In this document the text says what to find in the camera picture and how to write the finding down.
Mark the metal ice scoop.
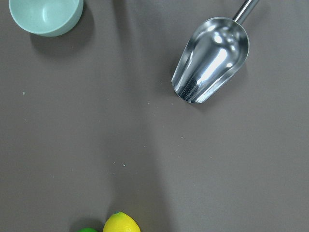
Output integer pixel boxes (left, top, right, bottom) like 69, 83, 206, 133
171, 0, 258, 104

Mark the mint green bowl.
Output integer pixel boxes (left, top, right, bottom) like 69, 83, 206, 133
8, 0, 84, 37

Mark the yellow lemon front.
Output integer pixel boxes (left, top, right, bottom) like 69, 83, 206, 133
102, 212, 141, 232

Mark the green lime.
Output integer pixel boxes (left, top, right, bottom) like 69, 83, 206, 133
77, 228, 98, 232

